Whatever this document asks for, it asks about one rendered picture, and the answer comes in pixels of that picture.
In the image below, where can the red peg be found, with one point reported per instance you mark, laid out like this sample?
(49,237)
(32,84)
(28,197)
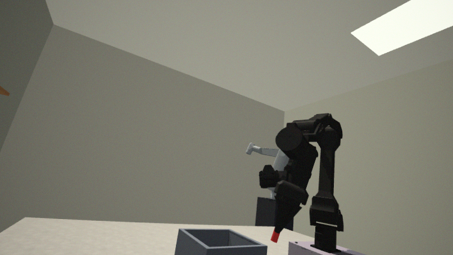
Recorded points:
(274,237)

